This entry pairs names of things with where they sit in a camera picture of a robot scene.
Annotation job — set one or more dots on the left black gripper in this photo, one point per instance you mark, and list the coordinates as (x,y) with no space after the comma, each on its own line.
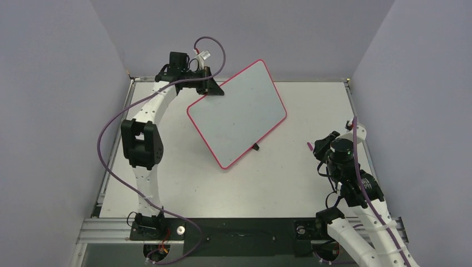
(211,87)

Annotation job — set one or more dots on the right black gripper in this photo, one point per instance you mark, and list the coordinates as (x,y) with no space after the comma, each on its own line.
(326,141)

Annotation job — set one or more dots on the pink framed whiteboard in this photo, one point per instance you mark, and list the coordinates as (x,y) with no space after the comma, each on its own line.
(232,124)

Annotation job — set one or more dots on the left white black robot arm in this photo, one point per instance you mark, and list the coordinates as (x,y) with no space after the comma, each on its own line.
(142,144)

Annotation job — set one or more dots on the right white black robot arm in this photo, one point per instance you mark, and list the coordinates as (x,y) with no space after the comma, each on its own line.
(364,197)

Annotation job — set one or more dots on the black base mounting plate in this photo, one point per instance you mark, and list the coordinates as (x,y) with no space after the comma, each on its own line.
(246,237)

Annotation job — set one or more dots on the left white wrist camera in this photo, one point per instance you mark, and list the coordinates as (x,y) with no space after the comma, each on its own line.
(203,55)

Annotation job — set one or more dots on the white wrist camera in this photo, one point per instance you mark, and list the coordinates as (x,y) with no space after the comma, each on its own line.
(203,55)
(358,130)

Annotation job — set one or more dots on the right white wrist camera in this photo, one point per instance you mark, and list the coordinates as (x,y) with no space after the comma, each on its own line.
(358,130)

